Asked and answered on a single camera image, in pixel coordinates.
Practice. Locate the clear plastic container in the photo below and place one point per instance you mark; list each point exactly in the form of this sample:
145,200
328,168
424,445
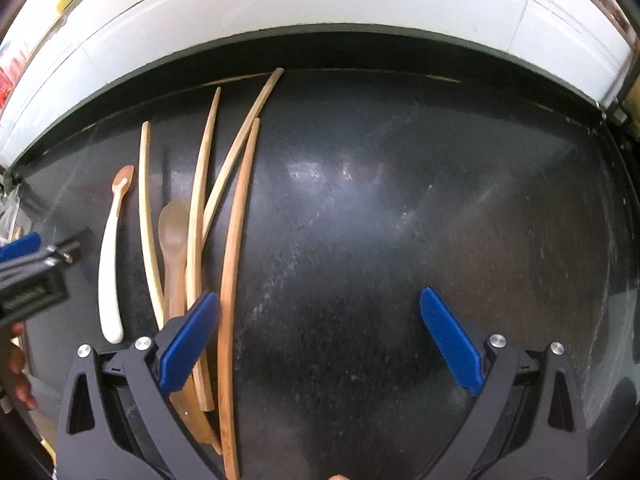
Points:
6,205

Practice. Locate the wooden chopstick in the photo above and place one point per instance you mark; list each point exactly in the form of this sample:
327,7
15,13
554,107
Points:
245,127
197,185
144,210
227,285

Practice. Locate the person's left hand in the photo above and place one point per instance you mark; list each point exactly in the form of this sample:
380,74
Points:
17,380

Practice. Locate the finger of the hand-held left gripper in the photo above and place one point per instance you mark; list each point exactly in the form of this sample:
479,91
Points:
20,247
60,252

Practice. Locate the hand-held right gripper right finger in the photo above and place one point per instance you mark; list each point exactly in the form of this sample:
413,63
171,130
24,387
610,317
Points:
450,340

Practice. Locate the wooden spoon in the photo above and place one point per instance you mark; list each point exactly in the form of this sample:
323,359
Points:
173,230

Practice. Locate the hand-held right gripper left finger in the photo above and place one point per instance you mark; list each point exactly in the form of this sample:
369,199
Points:
192,340

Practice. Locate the red printed package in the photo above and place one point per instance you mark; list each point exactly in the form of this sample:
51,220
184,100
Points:
6,77

